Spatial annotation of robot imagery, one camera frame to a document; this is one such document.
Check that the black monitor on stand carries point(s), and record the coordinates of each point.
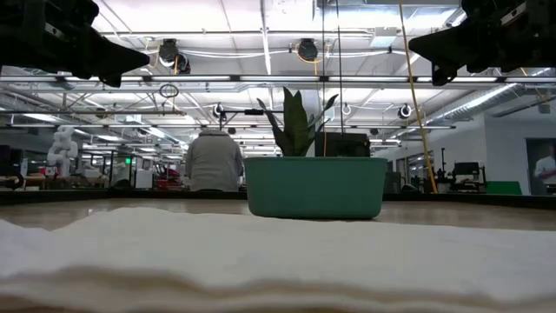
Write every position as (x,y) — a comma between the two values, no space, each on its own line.
(467,168)

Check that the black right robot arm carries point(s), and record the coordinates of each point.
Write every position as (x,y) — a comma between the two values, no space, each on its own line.
(548,30)

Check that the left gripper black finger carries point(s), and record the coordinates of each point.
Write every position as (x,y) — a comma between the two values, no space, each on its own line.
(113,69)
(113,52)

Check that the black boom stand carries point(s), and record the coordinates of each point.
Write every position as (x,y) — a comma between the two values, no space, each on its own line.
(254,111)

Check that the person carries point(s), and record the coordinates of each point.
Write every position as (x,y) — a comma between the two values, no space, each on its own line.
(546,169)
(213,161)

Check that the teal tupperware container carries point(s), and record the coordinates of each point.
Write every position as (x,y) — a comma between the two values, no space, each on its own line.
(315,187)

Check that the white folded cloth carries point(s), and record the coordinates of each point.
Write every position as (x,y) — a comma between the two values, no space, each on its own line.
(278,261)

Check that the green board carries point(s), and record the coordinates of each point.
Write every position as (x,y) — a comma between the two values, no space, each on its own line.
(504,188)

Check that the white robot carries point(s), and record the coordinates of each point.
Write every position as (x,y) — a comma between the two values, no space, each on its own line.
(63,148)

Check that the green plant in white pot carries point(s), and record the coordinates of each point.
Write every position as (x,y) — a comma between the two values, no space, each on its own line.
(296,126)

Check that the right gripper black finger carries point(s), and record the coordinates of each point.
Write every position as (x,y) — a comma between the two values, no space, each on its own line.
(445,43)
(452,65)

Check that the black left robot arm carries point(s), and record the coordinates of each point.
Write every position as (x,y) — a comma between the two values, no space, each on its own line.
(11,30)

